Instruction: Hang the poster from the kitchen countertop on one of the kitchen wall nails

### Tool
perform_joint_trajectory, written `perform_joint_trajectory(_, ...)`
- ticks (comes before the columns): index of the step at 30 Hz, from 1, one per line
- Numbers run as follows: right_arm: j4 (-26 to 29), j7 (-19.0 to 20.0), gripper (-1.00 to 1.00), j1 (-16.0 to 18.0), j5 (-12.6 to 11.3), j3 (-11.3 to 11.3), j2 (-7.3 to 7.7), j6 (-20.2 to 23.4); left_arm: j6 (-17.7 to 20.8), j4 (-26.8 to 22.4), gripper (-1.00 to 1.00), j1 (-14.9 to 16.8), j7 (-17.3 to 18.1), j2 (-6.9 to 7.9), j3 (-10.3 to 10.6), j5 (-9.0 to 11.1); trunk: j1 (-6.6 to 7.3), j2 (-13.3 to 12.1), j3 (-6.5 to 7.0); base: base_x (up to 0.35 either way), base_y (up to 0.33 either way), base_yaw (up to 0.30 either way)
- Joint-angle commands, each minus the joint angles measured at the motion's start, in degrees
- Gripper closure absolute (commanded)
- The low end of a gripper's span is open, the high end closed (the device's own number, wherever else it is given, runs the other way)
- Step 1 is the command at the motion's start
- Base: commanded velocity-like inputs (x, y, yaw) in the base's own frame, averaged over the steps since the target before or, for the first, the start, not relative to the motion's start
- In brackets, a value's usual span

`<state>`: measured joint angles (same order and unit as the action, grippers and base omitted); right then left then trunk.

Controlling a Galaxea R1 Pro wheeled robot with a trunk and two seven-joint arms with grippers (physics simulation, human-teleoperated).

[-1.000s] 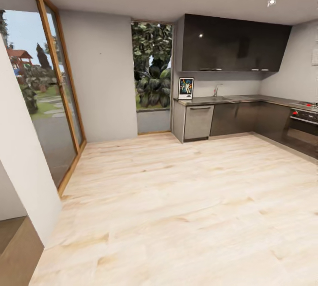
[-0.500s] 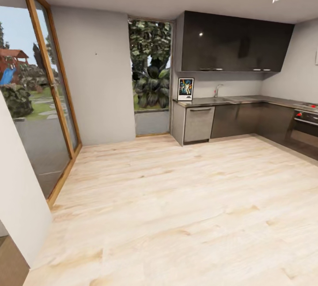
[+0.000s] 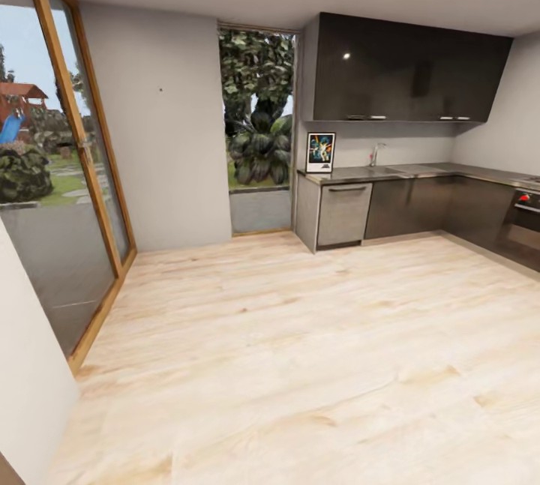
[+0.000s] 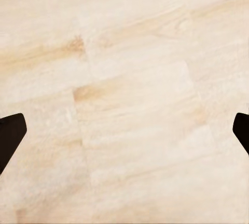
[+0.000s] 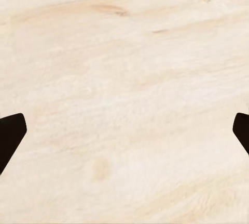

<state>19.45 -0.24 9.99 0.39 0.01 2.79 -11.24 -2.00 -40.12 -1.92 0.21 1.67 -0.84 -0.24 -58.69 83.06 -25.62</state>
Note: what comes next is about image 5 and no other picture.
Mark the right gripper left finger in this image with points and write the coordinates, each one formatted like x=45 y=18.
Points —
x=12 y=130

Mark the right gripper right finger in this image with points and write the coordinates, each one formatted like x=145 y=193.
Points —
x=241 y=129

